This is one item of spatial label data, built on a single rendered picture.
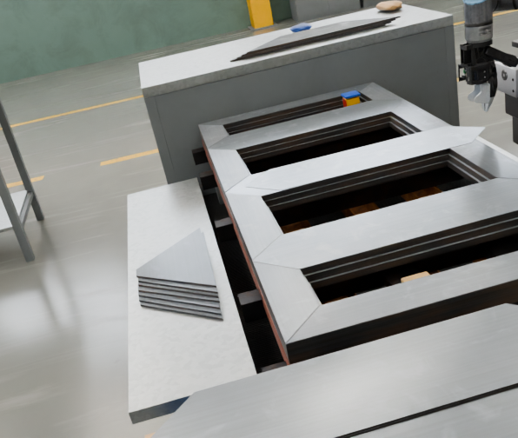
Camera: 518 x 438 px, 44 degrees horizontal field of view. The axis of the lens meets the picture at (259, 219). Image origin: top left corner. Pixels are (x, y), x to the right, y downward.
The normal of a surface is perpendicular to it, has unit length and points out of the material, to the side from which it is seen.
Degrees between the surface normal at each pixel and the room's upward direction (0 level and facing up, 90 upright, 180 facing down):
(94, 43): 90
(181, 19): 90
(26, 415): 0
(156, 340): 0
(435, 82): 90
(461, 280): 0
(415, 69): 90
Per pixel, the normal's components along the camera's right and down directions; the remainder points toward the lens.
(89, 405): -0.19, -0.89
